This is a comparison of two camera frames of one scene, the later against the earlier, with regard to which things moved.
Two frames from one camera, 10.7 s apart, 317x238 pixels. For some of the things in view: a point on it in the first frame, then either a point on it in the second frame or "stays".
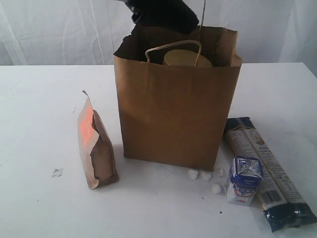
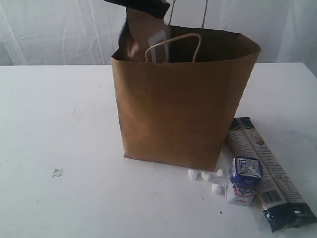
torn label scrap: [57, 172] stays
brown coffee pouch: [96, 146] to [143, 37]
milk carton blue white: [246, 172] stays
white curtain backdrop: [53, 32] stays
